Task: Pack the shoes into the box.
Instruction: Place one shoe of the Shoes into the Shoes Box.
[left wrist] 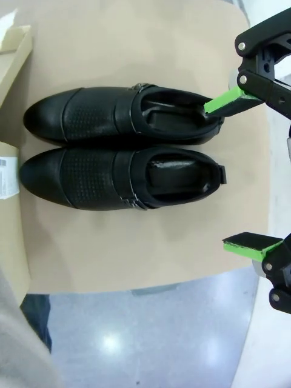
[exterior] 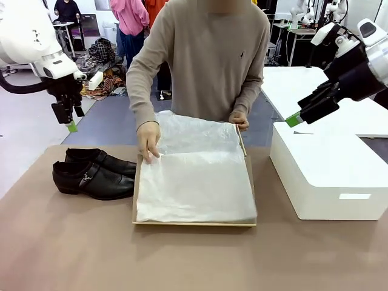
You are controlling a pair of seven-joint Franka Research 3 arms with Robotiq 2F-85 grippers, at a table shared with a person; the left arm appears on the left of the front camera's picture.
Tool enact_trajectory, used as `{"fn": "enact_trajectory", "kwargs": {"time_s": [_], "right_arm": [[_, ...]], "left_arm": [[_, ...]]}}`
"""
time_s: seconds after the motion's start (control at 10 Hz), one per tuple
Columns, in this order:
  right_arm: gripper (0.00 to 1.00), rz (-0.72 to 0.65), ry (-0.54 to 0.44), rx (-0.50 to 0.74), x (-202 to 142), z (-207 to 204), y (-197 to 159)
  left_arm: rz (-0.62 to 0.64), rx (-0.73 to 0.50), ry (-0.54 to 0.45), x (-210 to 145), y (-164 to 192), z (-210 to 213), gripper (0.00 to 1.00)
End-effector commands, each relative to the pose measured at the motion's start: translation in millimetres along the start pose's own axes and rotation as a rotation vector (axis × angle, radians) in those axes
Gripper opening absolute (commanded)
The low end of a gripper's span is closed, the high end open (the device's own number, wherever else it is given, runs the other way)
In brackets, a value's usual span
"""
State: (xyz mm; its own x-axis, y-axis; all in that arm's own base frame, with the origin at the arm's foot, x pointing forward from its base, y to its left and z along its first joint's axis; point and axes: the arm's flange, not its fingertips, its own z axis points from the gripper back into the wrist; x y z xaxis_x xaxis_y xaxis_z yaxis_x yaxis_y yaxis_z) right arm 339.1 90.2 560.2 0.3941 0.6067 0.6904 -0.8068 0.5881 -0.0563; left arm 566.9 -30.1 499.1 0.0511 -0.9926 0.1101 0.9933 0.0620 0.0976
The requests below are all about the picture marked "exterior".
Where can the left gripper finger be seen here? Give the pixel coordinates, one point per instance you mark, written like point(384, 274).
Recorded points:
point(63, 113)
point(79, 110)

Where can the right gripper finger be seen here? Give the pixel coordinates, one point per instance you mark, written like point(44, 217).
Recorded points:
point(318, 95)
point(321, 110)

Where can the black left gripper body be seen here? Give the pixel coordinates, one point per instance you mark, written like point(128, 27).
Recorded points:
point(65, 91)

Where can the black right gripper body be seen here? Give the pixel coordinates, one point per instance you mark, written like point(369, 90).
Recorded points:
point(351, 75)

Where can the black leather buckle shoe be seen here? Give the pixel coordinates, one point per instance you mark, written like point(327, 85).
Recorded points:
point(118, 165)
point(100, 185)

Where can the white tissue paper sheet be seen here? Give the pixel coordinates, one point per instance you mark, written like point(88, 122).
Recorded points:
point(197, 182)

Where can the tan cardboard shoe box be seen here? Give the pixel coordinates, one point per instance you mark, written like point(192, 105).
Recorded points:
point(182, 224)

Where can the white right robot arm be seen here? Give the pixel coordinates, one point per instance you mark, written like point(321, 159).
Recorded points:
point(379, 63)

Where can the person's left forearm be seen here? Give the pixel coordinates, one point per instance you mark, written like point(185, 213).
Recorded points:
point(247, 97)

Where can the person's right forearm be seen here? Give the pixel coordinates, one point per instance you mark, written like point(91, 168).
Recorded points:
point(142, 103)

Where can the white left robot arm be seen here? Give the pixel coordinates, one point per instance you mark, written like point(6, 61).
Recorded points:
point(24, 36)

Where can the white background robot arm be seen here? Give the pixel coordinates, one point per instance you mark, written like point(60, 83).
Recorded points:
point(336, 9)
point(298, 13)

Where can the white rectangular box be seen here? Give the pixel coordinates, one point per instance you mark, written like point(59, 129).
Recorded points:
point(327, 169)

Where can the person's right hand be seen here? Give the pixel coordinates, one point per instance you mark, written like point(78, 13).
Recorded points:
point(148, 141)

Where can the person's left hand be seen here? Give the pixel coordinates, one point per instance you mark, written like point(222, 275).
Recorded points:
point(239, 118)

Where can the white side table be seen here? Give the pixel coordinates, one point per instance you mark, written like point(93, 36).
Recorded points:
point(291, 91)

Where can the colourful patterned cloth pile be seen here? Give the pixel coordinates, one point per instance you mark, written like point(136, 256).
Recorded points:
point(112, 80)

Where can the black white checked cloth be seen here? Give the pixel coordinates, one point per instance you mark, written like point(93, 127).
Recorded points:
point(101, 50)

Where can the white background desk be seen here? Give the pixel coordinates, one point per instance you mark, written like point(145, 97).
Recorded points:
point(65, 23)

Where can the background person in black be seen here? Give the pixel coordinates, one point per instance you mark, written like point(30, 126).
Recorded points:
point(66, 10)

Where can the background person in pink hoodie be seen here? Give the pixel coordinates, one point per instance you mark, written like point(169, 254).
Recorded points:
point(130, 16)

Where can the person in beige sweater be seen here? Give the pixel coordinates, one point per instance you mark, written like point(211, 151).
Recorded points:
point(209, 60)

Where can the background person in orange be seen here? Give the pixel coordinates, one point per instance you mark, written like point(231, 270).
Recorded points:
point(154, 9)

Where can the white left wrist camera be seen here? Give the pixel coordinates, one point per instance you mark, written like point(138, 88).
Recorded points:
point(96, 80)

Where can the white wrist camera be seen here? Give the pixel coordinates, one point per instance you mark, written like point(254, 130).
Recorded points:
point(322, 34)
point(96, 80)

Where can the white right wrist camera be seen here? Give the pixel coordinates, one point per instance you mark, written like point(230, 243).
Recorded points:
point(322, 34)

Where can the black frame background table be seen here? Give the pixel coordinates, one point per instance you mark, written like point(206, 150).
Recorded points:
point(285, 39)

